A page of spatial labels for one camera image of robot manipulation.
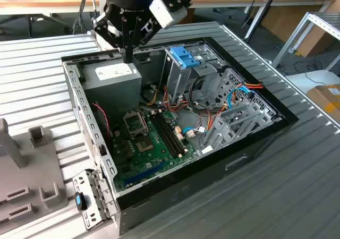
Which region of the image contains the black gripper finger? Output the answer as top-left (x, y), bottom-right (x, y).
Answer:
top-left (91, 12), bottom-right (130, 64)
top-left (129, 15), bottom-right (162, 64)

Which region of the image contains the blue data wire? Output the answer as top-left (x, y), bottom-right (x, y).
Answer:
top-left (227, 86), bottom-right (256, 113)

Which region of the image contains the multicolour disk power wire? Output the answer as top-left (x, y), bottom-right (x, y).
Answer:
top-left (206, 81), bottom-right (264, 135)

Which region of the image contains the grey power supply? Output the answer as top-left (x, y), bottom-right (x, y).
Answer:
top-left (79, 62), bottom-right (143, 117)

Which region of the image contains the blue plastic drive latch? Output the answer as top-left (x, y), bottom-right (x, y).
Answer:
top-left (169, 46), bottom-right (202, 69)

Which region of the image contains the metal drive cage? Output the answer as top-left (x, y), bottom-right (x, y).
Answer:
top-left (163, 46), bottom-right (223, 105)

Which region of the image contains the office chair base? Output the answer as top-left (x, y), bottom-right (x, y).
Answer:
top-left (0, 12), bottom-right (69, 38)

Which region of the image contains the CPU socket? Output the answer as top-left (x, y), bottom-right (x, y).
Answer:
top-left (123, 110), bottom-right (149, 136)

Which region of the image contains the black RAM slot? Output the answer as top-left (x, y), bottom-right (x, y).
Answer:
top-left (159, 114), bottom-right (183, 157)
top-left (162, 113), bottom-right (186, 155)
top-left (156, 114), bottom-right (180, 158)
top-left (152, 114), bottom-right (176, 159)

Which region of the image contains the square chipset chip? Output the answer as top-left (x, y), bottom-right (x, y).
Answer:
top-left (137, 136), bottom-right (155, 151)

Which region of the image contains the green motherboard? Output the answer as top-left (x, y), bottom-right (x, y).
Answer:
top-left (110, 108), bottom-right (200, 194)

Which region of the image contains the blue expansion slot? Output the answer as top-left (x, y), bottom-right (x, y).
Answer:
top-left (124, 164), bottom-right (165, 186)

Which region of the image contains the black tripod pole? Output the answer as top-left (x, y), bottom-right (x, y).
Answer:
top-left (243, 0), bottom-right (283, 42)

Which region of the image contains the black PC case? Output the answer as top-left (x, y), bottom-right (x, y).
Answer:
top-left (60, 37), bottom-right (300, 236)

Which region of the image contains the large brown cardboard box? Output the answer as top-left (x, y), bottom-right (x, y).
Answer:
top-left (261, 6), bottom-right (336, 58)

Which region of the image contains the grey parts rack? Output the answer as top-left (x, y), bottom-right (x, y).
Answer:
top-left (0, 118), bottom-right (69, 221)

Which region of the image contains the white low table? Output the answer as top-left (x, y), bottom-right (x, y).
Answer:
top-left (286, 69), bottom-right (340, 93)

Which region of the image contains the cardboard box yellow tape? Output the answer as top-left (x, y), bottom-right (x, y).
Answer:
top-left (307, 83), bottom-right (340, 123)

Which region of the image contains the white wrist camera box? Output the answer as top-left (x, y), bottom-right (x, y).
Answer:
top-left (148, 0), bottom-right (188, 29)

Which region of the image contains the red black twisted wire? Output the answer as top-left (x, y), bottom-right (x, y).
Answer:
top-left (91, 103), bottom-right (112, 144)

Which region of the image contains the orange yellow wire bundle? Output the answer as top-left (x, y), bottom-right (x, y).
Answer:
top-left (142, 84), bottom-right (194, 115)

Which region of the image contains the black cable bundle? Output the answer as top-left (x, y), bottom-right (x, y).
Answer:
top-left (190, 76), bottom-right (213, 115)

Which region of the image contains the blue wire white plug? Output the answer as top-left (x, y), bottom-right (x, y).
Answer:
top-left (183, 126), bottom-right (207, 139)

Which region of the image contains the metal card retention bracket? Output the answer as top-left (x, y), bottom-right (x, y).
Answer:
top-left (73, 169), bottom-right (117, 231)

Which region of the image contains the blue black bracket latch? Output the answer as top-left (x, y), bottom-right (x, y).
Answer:
top-left (75, 192), bottom-right (90, 211)

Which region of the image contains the white metal shelf frame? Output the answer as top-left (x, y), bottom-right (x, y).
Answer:
top-left (272, 12), bottom-right (340, 72)

